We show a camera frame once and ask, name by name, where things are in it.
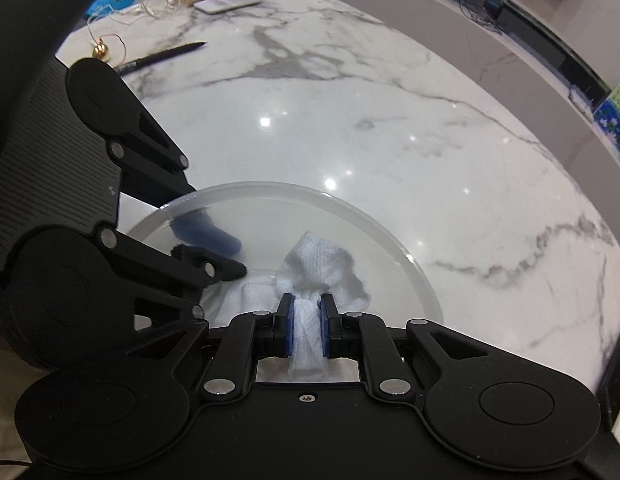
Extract colourful flower picture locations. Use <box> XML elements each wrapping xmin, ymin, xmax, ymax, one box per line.
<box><xmin>592</xmin><ymin>80</ymin><xmax>620</xmax><ymax>173</ymax></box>

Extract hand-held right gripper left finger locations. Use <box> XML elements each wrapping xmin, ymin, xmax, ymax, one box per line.
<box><xmin>125</xmin><ymin>294</ymin><xmax>295</xmax><ymax>405</ymax></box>

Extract tangled cables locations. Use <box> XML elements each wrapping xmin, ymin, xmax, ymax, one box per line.
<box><xmin>459</xmin><ymin>0</ymin><xmax>506</xmax><ymax>35</ymax></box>

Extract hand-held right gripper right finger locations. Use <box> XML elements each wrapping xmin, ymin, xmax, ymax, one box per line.
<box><xmin>320</xmin><ymin>294</ymin><xmax>495</xmax><ymax>403</ymax></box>

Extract white phone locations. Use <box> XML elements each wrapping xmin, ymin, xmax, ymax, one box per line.
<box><xmin>194</xmin><ymin>0</ymin><xmax>261</xmax><ymax>15</ymax></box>

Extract black media console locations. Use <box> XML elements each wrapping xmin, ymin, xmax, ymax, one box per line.
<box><xmin>500</xmin><ymin>0</ymin><xmax>608</xmax><ymax>111</ymax></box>

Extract white earphone cable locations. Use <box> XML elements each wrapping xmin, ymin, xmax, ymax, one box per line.
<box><xmin>87</xmin><ymin>0</ymin><xmax>191</xmax><ymax>28</ymax></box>

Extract black pen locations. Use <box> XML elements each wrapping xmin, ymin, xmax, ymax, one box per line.
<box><xmin>115</xmin><ymin>41</ymin><xmax>209</xmax><ymax>75</ymax></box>

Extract clear plastic bowl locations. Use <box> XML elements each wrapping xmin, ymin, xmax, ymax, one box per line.
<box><xmin>117</xmin><ymin>181</ymin><xmax>447</xmax><ymax>333</ymax></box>

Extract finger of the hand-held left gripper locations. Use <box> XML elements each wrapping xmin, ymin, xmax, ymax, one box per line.
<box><xmin>107</xmin><ymin>97</ymin><xmax>241</xmax><ymax>257</ymax></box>
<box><xmin>97</xmin><ymin>227</ymin><xmax>248</xmax><ymax>333</ymax></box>

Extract gold bell charm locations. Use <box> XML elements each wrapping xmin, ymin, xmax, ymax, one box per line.
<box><xmin>87</xmin><ymin>32</ymin><xmax>126</xmax><ymax>63</ymax></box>

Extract white cloth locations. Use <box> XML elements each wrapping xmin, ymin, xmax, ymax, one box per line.
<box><xmin>225</xmin><ymin>231</ymin><xmax>373</xmax><ymax>381</ymax></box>

